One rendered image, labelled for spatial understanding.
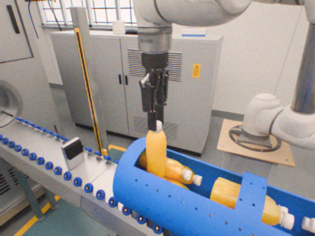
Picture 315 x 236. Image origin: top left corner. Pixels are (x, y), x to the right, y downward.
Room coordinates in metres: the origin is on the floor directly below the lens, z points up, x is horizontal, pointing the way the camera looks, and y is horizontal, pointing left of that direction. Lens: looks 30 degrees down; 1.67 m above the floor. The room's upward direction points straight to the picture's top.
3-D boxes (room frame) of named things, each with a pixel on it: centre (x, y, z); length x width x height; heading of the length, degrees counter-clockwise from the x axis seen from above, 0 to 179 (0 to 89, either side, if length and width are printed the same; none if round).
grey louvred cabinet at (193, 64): (2.58, 0.35, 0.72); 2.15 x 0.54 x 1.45; 68
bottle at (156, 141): (0.54, 0.01, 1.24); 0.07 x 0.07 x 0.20
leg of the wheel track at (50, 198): (1.23, 1.03, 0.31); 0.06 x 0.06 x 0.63; 60
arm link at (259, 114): (0.96, -0.59, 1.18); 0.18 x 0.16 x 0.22; 34
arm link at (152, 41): (0.54, 0.01, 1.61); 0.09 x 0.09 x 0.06
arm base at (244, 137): (0.98, -0.56, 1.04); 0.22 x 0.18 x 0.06; 67
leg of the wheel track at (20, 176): (1.10, 1.10, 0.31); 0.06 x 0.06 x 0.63; 60
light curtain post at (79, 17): (1.18, 0.43, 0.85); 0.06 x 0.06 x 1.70; 60
